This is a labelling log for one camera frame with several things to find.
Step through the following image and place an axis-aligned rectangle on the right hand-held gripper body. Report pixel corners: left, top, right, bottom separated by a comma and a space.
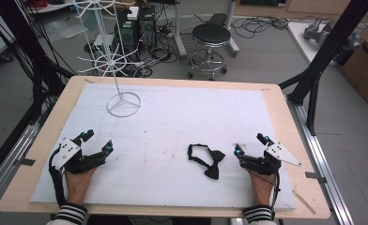
241, 142, 302, 176

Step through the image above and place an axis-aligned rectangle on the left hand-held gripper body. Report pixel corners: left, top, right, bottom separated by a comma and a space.
51, 137, 95, 175

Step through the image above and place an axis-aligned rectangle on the black bow tie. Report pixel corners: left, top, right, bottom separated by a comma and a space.
187, 143, 226, 181

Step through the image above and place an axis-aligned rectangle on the person's left hand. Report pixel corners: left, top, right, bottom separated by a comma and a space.
64, 166, 98, 206

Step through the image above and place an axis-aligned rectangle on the person's right hand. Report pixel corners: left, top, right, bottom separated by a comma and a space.
249, 171, 276, 208

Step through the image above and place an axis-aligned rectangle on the black metal clip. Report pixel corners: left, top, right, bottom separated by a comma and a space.
13, 157, 37, 167
304, 171, 328, 185

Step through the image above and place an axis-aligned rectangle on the thin wooden stick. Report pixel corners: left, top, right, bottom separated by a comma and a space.
291, 188, 316, 216

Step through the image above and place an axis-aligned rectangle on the white foam mat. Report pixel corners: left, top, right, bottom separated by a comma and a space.
29, 82, 298, 212

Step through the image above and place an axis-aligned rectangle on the white floor platform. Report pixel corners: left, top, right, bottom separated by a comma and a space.
286, 21, 368, 68

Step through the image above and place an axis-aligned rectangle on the black round stool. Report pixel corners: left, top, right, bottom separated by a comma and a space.
187, 22, 234, 82

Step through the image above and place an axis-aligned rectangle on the black computer tower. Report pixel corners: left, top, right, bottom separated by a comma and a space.
114, 5, 159, 61

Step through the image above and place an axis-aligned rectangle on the brown cardboard box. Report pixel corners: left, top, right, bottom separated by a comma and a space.
341, 21, 368, 111

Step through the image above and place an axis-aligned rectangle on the thick black sleeved cable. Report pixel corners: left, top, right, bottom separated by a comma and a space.
48, 145, 68, 207

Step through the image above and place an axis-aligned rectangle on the thin black cable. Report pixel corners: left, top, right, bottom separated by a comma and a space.
247, 168, 282, 211

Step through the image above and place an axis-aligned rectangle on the aluminium rail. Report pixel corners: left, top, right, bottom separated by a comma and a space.
0, 116, 50, 207
285, 96, 356, 225

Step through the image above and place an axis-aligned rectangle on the white wire display rack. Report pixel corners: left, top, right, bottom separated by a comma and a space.
73, 0, 143, 119

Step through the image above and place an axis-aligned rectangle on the black frame with cable bundle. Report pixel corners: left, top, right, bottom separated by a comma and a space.
0, 0, 75, 127

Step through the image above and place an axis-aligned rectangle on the black metal frame post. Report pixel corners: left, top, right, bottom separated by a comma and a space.
278, 0, 368, 137

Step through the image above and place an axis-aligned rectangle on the tangle of black floor cables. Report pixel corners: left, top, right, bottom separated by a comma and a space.
230, 14, 290, 40

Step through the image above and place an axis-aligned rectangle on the white desk leg frame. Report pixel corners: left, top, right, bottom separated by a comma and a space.
172, 0, 241, 60

